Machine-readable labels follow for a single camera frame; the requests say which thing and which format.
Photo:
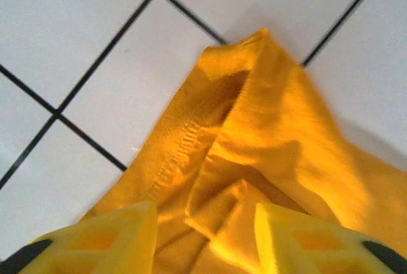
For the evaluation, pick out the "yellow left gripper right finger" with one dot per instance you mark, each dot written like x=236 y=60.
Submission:
x=318 y=248

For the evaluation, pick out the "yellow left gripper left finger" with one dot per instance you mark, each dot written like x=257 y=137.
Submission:
x=101 y=245

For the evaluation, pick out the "orange t-shirt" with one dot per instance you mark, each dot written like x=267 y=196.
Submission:
x=267 y=134

